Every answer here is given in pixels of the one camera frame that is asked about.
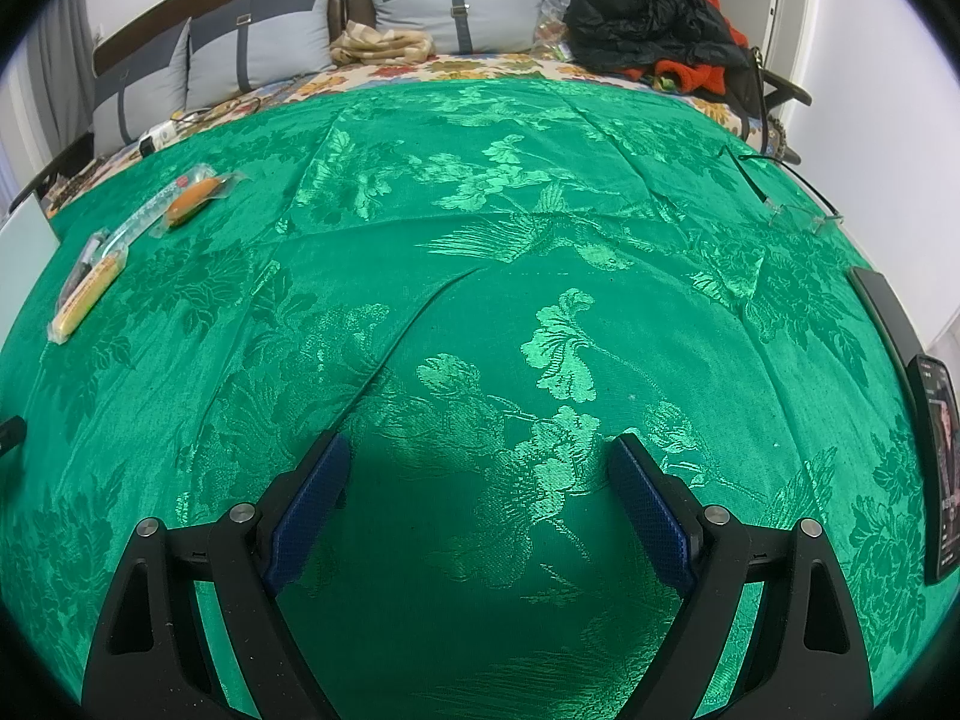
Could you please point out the long clear snack packet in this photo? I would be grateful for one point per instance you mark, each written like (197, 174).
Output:
(146, 214)

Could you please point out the red garment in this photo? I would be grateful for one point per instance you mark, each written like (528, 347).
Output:
(701, 79)

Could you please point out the floral bedsheet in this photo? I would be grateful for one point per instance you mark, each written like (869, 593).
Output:
(465, 67)

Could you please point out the black chair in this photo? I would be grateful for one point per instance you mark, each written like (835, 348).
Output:
(772, 90)

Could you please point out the grey pillow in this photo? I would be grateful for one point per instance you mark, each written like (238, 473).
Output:
(142, 90)
(259, 34)
(457, 4)

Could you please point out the black flat device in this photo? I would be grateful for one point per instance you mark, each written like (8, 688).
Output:
(889, 322)

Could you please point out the eyeglasses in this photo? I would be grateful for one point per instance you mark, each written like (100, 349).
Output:
(750, 178)

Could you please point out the black jacket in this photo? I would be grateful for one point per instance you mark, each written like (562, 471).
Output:
(645, 19)

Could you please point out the black smartphone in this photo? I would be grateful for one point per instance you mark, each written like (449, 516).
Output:
(937, 465)

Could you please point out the black cutlery packet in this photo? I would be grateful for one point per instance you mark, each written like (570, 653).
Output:
(84, 259)

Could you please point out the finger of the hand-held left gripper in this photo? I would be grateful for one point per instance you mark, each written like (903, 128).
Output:
(11, 435)

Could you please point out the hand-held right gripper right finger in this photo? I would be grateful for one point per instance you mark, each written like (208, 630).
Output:
(652, 510)

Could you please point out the orange snack silvery packet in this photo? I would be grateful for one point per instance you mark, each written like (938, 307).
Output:
(191, 201)

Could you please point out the green floral blanket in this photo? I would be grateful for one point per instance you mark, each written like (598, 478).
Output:
(480, 277)

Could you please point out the grey curtain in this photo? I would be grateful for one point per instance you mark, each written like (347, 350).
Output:
(64, 52)

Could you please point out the beige folded cloth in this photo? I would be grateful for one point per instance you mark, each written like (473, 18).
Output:
(382, 46)

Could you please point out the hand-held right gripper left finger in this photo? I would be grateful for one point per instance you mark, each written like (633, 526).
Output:
(311, 510)

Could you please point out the yellow pastry packet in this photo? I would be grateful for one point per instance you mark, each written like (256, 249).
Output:
(86, 296)

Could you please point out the clear plastic bag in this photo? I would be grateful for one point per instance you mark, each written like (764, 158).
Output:
(551, 26)

